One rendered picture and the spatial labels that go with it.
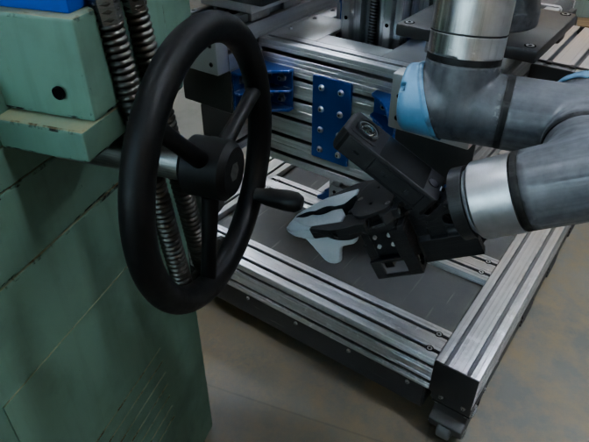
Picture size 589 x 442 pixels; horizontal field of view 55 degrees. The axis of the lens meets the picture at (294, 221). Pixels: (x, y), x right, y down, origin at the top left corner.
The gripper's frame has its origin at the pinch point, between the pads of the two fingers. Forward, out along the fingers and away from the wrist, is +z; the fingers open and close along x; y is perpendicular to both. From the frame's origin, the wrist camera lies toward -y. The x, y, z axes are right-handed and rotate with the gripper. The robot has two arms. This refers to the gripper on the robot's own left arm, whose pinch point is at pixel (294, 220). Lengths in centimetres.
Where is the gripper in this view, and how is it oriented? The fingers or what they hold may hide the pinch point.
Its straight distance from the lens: 64.4
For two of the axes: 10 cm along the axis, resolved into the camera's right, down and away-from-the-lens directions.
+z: -8.1, 1.8, 5.6
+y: 4.6, 7.9, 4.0
